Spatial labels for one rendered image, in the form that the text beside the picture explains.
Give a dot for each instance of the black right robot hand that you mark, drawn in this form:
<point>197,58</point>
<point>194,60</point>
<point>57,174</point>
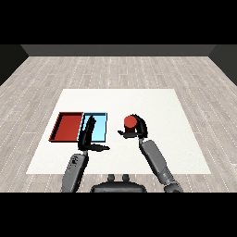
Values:
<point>142,128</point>

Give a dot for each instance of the shallow light blue open box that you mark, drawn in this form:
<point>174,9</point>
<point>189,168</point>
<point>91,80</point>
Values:
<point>99,128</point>

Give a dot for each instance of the small red can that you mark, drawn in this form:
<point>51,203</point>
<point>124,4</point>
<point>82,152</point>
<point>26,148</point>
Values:
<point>130,124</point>

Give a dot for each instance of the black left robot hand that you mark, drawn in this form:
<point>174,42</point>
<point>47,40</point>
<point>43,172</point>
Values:
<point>84,137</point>

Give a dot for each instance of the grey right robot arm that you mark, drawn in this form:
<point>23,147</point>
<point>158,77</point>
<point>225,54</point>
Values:
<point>159,165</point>

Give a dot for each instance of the dark grey robot body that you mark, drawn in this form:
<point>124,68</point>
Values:
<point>118,185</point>

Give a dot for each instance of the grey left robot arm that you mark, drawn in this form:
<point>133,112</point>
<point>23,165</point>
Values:
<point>74,172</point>

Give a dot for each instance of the shallow red open box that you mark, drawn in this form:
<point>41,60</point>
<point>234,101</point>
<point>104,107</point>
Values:
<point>67,126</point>

